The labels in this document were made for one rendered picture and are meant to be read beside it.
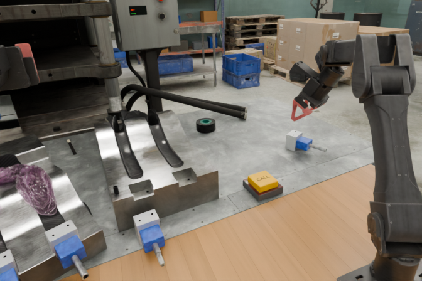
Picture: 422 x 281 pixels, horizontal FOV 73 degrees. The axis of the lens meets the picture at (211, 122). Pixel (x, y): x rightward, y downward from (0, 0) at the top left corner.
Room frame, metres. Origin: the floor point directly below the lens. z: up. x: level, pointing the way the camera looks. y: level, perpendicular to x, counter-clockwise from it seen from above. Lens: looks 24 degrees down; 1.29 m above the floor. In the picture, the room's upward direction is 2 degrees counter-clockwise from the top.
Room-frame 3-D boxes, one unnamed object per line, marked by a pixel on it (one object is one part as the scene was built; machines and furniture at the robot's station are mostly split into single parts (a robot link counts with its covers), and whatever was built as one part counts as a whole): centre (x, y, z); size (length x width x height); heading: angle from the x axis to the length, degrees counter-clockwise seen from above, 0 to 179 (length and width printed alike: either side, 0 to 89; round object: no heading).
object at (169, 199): (0.78, 0.21, 0.87); 0.50 x 0.26 x 0.14; 25
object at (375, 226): (0.37, -0.32, 0.90); 0.09 x 0.06 x 0.06; 85
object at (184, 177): (0.60, 0.07, 0.87); 0.05 x 0.05 x 0.04; 25
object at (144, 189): (0.55, 0.17, 0.87); 0.05 x 0.05 x 0.04; 25
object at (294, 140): (0.85, -0.32, 0.83); 0.13 x 0.05 x 0.05; 48
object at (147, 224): (0.45, 0.13, 0.83); 0.13 x 0.05 x 0.05; 26
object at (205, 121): (1.05, 0.02, 0.82); 0.08 x 0.08 x 0.04
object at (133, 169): (0.76, 0.21, 0.92); 0.35 x 0.16 x 0.09; 25
